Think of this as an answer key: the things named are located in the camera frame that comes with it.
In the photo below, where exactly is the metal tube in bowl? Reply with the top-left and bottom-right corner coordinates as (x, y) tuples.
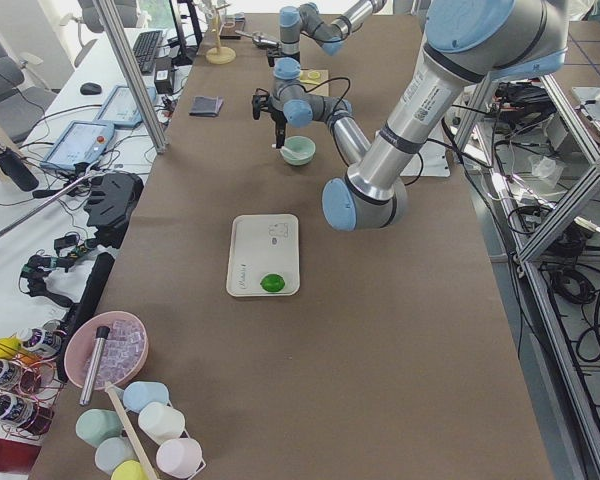
(79, 326), (110, 406)

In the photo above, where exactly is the black computer mouse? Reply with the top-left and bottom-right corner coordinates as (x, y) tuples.
(80, 82), (102, 96)

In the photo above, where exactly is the pink bowl with ice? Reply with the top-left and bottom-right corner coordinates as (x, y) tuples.
(64, 311), (149, 390)

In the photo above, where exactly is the teach pendant near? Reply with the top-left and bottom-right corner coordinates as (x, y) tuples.
(40, 121), (115, 171)

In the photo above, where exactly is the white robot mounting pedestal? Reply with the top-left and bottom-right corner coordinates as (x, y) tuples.
(401, 141), (450, 177)

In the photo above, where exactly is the teach pendant far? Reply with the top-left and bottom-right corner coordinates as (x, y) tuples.
(94, 85), (142, 129)

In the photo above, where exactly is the green cup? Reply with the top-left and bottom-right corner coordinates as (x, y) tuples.
(75, 409), (123, 448)

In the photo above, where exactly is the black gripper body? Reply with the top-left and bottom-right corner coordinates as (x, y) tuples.
(269, 104), (287, 129)
(281, 40), (300, 61)

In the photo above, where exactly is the aluminium frame post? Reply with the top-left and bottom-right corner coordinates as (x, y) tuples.
(93, 0), (167, 154)

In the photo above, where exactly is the light green bowl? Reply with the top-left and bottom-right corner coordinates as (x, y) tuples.
(281, 136), (316, 166)

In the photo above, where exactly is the grey folded cloth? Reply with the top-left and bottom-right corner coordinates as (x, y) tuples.
(189, 96), (224, 118)

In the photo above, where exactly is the white ceramic soup spoon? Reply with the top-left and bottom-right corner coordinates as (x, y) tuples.
(277, 146), (298, 159)

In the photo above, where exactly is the metal scoop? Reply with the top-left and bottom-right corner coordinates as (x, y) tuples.
(236, 30), (280, 49)

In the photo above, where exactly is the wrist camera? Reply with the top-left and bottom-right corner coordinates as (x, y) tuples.
(251, 88), (271, 120)
(266, 46), (284, 68)

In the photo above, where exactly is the pink cup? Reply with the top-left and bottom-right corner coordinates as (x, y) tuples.
(156, 438), (203, 479)

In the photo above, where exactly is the yellow cup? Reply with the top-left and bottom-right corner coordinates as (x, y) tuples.
(110, 460), (149, 480)

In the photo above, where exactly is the teach pendant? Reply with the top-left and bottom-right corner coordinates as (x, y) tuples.
(94, 85), (142, 129)
(40, 121), (115, 171)

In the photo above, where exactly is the beige rabbit serving tray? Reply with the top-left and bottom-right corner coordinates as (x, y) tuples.
(226, 214), (300, 297)

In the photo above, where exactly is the black water bottle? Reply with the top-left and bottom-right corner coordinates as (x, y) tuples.
(0, 144), (39, 192)

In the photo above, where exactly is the wooden mug tree stand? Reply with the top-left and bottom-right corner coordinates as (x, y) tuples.
(195, 0), (236, 65)

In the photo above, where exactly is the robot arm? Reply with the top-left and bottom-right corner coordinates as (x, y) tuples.
(267, 1), (569, 231)
(279, 0), (386, 61)

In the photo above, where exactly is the white cup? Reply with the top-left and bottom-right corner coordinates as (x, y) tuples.
(138, 402), (185, 445)

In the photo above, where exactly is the black keyboard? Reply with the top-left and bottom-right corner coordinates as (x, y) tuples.
(132, 30), (163, 75)

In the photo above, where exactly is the green lime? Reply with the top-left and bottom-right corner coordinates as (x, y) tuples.
(260, 273), (286, 293)

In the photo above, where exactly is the bamboo cutting board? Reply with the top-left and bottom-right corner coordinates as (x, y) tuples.
(299, 69), (330, 96)

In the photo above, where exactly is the blue cup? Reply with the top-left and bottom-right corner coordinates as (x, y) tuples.
(123, 381), (170, 413)

